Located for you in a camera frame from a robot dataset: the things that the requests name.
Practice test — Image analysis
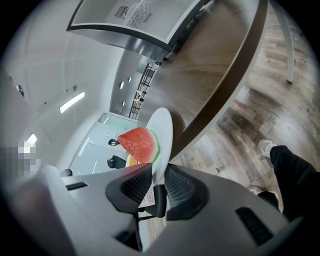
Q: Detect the black metal railing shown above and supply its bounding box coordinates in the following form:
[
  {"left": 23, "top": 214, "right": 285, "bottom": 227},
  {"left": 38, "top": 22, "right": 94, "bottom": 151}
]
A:
[{"left": 128, "top": 62, "right": 160, "bottom": 120}]

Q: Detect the white perforated basket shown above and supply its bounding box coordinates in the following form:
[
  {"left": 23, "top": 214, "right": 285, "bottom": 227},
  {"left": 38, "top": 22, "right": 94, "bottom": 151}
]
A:
[{"left": 138, "top": 186, "right": 155, "bottom": 213}]

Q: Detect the person's black-clothed body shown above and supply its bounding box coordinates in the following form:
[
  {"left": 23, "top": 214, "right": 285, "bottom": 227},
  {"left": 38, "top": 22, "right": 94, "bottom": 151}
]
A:
[{"left": 257, "top": 144, "right": 320, "bottom": 223}]

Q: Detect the white round plate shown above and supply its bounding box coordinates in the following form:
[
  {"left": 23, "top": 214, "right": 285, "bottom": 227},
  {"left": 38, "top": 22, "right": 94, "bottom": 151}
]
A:
[{"left": 145, "top": 107, "right": 174, "bottom": 187}]

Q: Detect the grey table leg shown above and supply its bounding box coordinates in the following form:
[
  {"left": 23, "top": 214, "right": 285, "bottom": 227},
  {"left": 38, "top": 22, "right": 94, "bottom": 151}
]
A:
[{"left": 271, "top": 0, "right": 295, "bottom": 85}]

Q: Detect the long ceiling light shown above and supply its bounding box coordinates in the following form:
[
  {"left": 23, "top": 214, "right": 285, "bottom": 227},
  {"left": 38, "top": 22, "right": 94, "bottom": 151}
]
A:
[
  {"left": 58, "top": 91, "right": 86, "bottom": 115},
  {"left": 24, "top": 133, "right": 38, "bottom": 146}
]

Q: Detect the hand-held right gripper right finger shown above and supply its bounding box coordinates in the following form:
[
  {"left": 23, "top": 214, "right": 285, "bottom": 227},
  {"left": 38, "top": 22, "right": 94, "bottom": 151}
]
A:
[{"left": 147, "top": 163, "right": 290, "bottom": 256}]

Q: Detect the person's left white shoe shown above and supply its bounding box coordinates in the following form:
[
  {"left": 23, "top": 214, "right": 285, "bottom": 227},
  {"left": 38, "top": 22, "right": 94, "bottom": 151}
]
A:
[{"left": 247, "top": 184, "right": 266, "bottom": 196}]

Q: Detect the person's white shoe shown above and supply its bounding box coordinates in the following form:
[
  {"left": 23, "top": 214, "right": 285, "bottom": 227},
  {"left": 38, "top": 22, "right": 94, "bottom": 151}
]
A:
[
  {"left": 247, "top": 184, "right": 266, "bottom": 196},
  {"left": 257, "top": 138, "right": 277, "bottom": 158}
]

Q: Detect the person's right white shoe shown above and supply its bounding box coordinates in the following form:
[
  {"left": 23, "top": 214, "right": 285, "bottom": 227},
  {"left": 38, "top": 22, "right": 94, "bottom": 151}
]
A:
[{"left": 257, "top": 138, "right": 277, "bottom": 158}]

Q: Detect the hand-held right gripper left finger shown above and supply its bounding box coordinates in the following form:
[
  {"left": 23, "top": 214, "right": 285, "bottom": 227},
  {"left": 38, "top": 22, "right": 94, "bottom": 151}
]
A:
[{"left": 61, "top": 162, "right": 153, "bottom": 256}]

